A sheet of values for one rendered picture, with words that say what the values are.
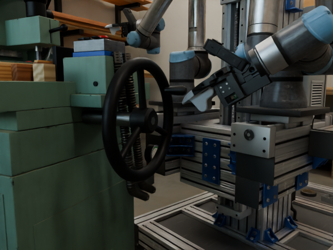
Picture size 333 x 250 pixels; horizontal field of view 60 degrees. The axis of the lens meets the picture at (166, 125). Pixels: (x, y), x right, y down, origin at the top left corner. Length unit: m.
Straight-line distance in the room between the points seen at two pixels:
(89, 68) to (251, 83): 0.38
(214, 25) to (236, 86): 3.54
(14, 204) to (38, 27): 0.45
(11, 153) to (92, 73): 0.25
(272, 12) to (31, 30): 0.62
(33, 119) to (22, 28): 0.31
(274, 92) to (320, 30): 0.39
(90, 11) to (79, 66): 3.45
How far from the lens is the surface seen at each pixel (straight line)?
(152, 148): 0.96
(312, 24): 0.65
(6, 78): 0.83
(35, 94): 0.68
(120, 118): 0.69
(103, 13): 4.35
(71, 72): 0.76
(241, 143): 0.92
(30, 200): 0.70
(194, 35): 1.45
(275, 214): 1.44
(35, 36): 0.86
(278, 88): 1.00
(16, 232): 0.70
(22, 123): 0.66
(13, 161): 0.66
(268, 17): 0.80
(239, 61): 0.67
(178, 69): 1.30
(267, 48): 0.65
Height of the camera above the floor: 0.89
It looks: 8 degrees down
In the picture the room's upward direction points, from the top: straight up
